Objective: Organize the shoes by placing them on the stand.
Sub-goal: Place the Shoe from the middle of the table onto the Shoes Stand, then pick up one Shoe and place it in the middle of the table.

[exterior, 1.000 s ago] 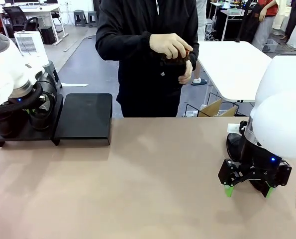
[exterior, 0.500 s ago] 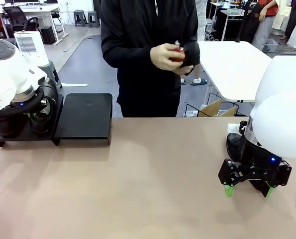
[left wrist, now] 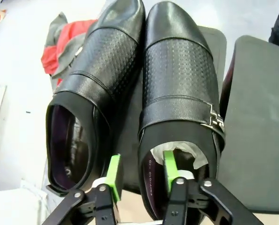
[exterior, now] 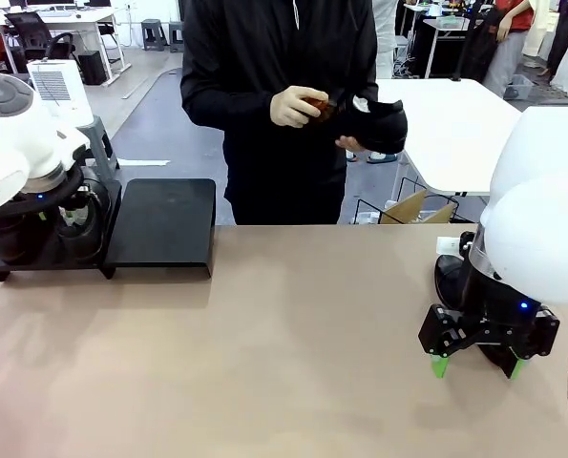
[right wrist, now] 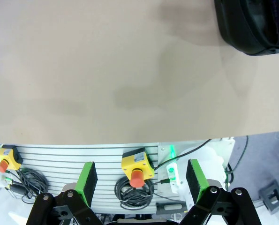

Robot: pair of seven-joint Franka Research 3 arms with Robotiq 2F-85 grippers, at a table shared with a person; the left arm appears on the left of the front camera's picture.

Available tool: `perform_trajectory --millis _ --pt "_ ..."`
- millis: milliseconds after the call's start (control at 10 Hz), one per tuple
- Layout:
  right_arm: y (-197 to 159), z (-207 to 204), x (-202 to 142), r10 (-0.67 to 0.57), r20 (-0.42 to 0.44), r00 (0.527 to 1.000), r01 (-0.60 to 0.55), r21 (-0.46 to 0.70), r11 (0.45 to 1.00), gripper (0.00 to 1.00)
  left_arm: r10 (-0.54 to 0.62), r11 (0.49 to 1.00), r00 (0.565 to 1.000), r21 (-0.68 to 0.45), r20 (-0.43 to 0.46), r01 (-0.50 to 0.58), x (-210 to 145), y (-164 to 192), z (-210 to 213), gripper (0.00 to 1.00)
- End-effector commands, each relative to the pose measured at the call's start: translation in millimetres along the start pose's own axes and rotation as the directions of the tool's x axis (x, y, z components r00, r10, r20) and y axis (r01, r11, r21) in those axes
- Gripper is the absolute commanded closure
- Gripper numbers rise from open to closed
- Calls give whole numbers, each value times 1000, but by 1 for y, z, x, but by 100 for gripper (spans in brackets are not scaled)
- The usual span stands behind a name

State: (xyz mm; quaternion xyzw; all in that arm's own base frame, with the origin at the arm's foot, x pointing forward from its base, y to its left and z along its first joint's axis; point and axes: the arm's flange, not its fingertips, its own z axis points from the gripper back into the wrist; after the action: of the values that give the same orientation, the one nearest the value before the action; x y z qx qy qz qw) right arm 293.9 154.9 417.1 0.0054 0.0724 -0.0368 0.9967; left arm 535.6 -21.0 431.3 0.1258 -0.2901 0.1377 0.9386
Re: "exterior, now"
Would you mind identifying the cream hanging garment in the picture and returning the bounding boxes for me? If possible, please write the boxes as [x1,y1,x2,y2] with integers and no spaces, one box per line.
[521,0,559,57]

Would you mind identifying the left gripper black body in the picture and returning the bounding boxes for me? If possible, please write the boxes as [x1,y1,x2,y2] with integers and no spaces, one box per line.
[0,190,64,224]

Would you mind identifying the background person red shirt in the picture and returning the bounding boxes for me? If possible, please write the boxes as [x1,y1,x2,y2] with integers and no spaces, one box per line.
[483,0,537,99]

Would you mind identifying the person's left forearm black sleeve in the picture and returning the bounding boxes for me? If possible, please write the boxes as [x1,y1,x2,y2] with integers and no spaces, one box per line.
[349,71,380,104]

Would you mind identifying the person's left hand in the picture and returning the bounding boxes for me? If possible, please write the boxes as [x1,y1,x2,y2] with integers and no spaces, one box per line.
[334,135,369,155]

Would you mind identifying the white office desk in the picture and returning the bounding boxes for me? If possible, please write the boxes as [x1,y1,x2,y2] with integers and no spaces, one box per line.
[0,7,133,87]

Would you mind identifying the white air purifier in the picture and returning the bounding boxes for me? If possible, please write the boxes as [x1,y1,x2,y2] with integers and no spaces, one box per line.
[27,59,96,129]

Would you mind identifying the person's right forearm black sleeve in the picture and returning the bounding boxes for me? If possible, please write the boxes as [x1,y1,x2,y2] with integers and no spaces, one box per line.
[180,80,284,130]

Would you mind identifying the grey plastic bin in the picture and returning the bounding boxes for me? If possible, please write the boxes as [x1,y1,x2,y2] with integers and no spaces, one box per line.
[502,73,536,100]

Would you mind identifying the white computer case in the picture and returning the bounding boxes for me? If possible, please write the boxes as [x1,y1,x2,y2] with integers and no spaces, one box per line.
[396,35,411,76]

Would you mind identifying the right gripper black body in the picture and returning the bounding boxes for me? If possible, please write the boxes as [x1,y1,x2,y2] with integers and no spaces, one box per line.
[459,274,550,345]

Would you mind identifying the black office chair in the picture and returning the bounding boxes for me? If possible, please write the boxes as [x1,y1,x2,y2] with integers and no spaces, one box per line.
[4,11,77,66]

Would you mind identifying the red-brown wooden shoe brush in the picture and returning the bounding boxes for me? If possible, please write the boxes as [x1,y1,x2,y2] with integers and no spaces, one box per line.
[301,94,336,126]

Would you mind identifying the grey plastic stool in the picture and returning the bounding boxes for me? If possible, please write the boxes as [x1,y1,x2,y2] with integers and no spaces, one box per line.
[168,21,185,53]
[141,18,167,52]

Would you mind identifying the black computer tower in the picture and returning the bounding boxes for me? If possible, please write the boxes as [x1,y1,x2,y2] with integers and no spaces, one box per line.
[77,50,108,86]

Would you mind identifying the brown cardboard box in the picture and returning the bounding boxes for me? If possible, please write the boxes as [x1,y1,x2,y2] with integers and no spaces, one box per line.
[382,189,457,225]

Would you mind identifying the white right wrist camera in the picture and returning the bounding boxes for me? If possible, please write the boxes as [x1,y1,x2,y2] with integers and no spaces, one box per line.
[435,237,464,257]

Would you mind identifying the person's right hand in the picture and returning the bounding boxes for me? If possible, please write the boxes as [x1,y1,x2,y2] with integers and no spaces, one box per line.
[269,85,324,129]

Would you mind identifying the grey step stool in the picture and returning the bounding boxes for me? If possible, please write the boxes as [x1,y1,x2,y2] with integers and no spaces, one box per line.
[75,114,121,181]

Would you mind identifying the person's torso black jacket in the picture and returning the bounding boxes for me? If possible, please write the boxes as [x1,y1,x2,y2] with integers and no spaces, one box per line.
[180,0,380,226]

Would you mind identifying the large white table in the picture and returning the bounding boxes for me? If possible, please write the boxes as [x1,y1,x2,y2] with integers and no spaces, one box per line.
[374,77,524,198]

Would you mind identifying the background person white clothes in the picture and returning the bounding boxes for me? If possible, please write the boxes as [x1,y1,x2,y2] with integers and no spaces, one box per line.
[372,0,400,80]

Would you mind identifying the black wire rack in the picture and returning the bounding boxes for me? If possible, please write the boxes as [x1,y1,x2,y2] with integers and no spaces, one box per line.
[354,176,462,225]

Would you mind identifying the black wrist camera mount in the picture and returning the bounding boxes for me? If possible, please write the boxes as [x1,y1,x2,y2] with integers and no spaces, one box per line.
[458,231,479,259]

